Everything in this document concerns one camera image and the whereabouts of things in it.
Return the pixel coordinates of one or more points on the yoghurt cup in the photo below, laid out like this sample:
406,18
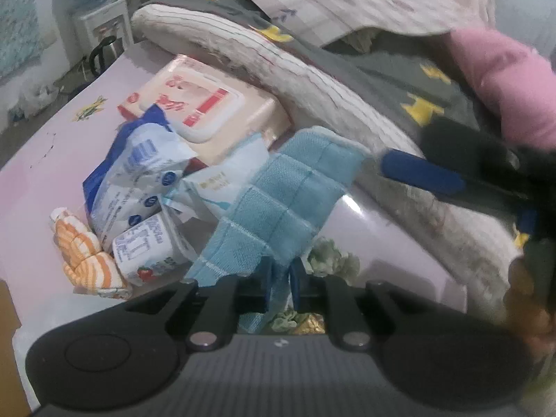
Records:
147,247

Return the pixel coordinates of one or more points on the blue white plastic package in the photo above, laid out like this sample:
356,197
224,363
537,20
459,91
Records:
130,173

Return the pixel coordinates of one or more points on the orange striped white sock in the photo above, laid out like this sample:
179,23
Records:
87,260

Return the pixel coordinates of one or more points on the teal fluffy wall tapestry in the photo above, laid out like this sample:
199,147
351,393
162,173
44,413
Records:
24,21

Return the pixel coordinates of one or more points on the blue checked towel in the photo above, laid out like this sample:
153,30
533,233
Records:
282,200

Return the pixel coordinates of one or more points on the white teal pouch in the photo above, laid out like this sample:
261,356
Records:
217,182

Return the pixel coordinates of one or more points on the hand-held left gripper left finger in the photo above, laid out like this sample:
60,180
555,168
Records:
219,308

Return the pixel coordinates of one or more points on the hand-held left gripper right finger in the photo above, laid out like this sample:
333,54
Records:
297,289

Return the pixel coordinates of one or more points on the beige checked blanket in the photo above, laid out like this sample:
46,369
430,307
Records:
347,4

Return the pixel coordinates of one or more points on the red white wet wipes pack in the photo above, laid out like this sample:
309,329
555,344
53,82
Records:
208,100

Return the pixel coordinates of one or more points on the person's right hand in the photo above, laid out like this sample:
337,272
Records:
521,308

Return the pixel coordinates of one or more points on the white water dispenser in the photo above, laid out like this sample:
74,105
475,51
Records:
102,21

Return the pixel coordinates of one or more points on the grey blanket with yellow stars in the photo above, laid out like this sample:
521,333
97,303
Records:
382,61

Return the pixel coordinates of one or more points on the cardboard box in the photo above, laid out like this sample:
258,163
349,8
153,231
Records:
11,356

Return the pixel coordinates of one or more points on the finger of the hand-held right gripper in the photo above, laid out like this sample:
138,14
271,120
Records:
417,173
464,143

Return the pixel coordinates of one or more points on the pink cloth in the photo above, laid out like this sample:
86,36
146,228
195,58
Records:
499,74

